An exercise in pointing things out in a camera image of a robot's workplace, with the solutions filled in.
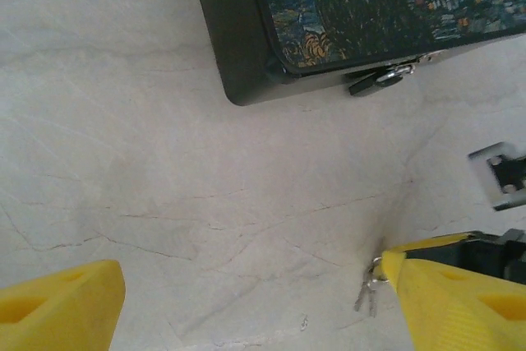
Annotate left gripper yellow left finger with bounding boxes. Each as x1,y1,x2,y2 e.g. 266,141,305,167
0,259,127,351

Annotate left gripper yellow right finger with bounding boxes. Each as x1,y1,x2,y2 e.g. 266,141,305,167
381,248,526,351

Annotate silver keys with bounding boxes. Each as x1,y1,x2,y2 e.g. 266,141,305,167
353,255,392,318

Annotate small black padlock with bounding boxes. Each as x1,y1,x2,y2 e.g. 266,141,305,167
348,63,414,98

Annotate black box with painting lid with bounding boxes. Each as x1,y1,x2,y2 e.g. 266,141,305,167
187,0,526,108

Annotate silver box hasp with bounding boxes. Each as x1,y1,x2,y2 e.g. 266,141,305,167
384,48,450,76

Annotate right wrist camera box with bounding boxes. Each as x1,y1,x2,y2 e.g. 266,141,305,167
467,141,526,211

